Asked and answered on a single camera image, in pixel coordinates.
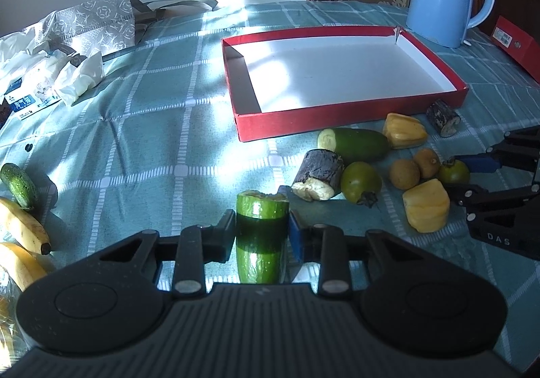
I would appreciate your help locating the green tomato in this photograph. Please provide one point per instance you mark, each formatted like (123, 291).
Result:
(453, 171)
(361, 184)

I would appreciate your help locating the teal plaid bedspread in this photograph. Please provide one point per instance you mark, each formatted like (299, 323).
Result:
(155, 146)

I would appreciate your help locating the red flat box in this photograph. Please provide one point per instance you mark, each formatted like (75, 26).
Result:
(519, 45)

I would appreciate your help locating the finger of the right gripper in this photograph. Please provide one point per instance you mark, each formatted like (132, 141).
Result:
(480, 163)
(466, 194)

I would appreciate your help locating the silver patterned gift bag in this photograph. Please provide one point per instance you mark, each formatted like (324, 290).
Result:
(107, 26)

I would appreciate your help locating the yellow banana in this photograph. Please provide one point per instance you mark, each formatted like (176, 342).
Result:
(24, 228)
(22, 267)

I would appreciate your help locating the white crumpled plastic bag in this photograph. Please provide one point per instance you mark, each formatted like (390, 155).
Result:
(37, 75)

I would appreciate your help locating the whole small cucumber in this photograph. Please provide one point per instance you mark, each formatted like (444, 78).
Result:
(20, 185)

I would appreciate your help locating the yellow jackfruit pod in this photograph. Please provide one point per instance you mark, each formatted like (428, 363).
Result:
(404, 131)

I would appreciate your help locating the small cucumber piece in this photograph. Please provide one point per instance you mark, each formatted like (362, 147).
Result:
(261, 237)

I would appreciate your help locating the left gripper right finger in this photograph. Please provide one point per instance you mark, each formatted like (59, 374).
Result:
(408, 298)

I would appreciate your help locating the red shallow box tray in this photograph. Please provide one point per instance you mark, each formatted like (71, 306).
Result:
(303, 79)

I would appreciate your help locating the large cut cucumber piece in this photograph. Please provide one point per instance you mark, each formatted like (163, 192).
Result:
(354, 144)

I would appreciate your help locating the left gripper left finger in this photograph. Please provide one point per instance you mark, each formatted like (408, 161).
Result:
(119, 295)

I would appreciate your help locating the brown kiwi fruit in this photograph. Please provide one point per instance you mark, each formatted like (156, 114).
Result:
(404, 174)
(428, 163)

